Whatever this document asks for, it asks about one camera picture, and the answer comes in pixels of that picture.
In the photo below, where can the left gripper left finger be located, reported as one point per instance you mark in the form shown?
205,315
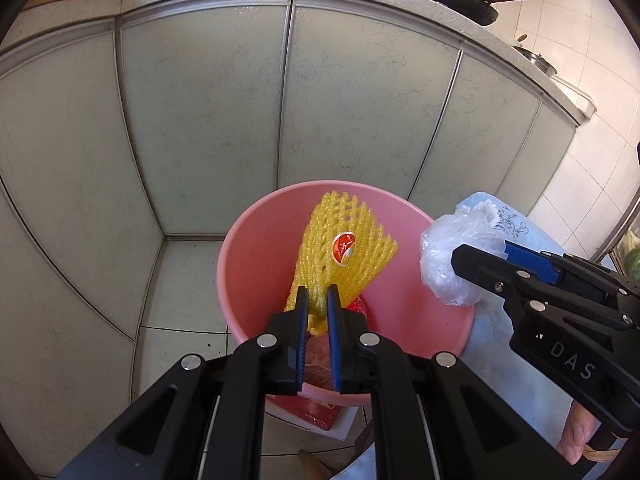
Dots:
270,364

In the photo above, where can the person's right hand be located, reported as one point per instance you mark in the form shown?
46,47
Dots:
579,427

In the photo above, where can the kitchen counter cabinet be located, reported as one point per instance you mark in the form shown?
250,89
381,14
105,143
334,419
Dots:
124,122

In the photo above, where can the green bell pepper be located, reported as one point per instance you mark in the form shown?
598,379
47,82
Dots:
631,265

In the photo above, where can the steel pot with lid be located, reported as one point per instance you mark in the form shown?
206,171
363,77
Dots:
534,58

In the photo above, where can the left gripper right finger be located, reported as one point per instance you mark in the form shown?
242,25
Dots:
364,362

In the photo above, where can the white plastic tray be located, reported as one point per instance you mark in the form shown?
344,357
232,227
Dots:
579,98

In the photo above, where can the clear plastic bag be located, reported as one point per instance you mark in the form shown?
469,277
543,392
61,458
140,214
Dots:
451,247

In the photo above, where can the pink plastic bucket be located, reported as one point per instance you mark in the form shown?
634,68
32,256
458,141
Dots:
256,268

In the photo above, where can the yellow foam fruit net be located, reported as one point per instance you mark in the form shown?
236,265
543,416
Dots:
343,245

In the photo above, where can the red white medicine box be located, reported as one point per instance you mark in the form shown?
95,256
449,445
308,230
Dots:
328,420

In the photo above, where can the red plastic snack bag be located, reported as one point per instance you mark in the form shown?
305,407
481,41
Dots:
357,309

